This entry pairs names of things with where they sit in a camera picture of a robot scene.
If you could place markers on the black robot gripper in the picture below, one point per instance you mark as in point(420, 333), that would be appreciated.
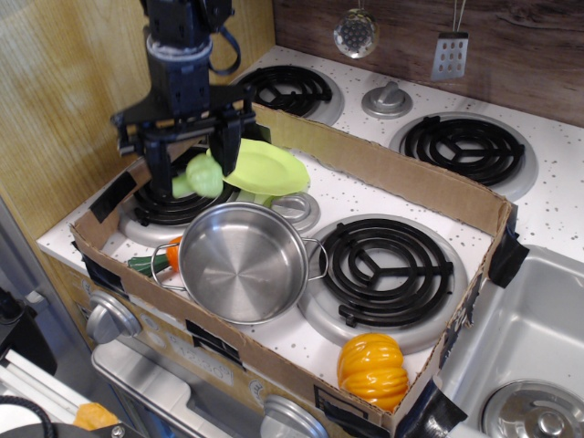
point(180, 104)

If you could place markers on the green toy broccoli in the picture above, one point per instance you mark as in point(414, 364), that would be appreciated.
point(202, 176)

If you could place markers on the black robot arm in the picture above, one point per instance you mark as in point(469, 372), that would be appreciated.
point(190, 24)

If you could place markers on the front left black burner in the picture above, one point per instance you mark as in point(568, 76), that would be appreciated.
point(151, 219)

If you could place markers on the light green plastic plate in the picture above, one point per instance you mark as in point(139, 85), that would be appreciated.
point(265, 169)

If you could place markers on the orange toy carrot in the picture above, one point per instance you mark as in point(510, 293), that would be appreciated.
point(146, 265)

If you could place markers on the silver centre stove knob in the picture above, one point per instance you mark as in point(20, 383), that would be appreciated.
point(300, 209)

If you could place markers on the silver stove knob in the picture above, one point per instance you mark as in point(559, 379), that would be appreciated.
point(300, 209)
point(387, 102)

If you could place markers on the small steel pot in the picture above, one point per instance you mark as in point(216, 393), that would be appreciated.
point(244, 263)

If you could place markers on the silver left oven knob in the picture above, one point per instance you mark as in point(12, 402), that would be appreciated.
point(109, 319)

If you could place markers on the silver oven knob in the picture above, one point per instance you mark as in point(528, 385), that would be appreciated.
point(109, 319)
point(284, 418)

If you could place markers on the hanging silver strainer ladle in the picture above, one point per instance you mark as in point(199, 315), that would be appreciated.
point(357, 33)

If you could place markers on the silver stove top knob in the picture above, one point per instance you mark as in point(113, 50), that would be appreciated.
point(387, 102)

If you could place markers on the front right black burner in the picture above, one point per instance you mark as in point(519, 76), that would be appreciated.
point(382, 274)

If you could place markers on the brown cardboard fence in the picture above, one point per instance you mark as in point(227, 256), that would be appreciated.
point(433, 188)

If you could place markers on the black device at left edge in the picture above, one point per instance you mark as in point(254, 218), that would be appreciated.
point(21, 334)

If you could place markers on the hanging silver slotted spatula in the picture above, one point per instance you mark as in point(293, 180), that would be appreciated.
point(450, 54)

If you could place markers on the silver right oven knob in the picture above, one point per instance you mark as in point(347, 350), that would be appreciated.
point(284, 418)

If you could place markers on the orange toy pumpkin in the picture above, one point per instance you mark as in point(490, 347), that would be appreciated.
point(370, 366)

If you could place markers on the back right black burner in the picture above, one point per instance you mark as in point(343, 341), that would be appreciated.
point(483, 149)

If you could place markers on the orange object bottom left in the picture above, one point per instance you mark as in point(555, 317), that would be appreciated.
point(92, 416)

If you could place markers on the grey toy sink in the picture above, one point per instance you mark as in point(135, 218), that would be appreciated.
point(530, 330)

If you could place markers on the silver sink drain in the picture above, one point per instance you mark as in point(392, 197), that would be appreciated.
point(532, 409)

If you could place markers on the silver oven door handle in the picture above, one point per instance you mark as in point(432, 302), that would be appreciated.
point(154, 387)

